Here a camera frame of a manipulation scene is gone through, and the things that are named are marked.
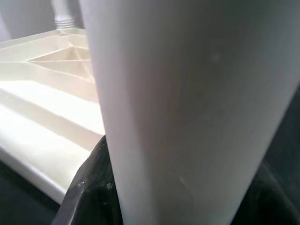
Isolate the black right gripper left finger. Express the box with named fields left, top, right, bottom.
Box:
left=55, top=135, right=125, bottom=225

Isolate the black table cloth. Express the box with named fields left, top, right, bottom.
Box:
left=0, top=82, right=300, bottom=225

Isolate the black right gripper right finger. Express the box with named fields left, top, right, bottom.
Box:
left=231, top=164, right=300, bottom=225

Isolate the white plastic table top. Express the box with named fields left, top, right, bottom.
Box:
left=0, top=28, right=106, bottom=204

